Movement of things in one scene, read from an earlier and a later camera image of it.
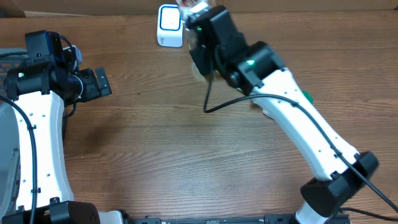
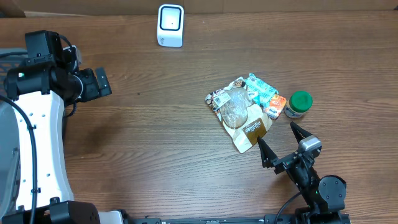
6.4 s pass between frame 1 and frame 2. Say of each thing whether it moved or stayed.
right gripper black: moved
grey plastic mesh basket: stayed
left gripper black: stayed
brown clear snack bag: moved
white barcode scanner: stayed
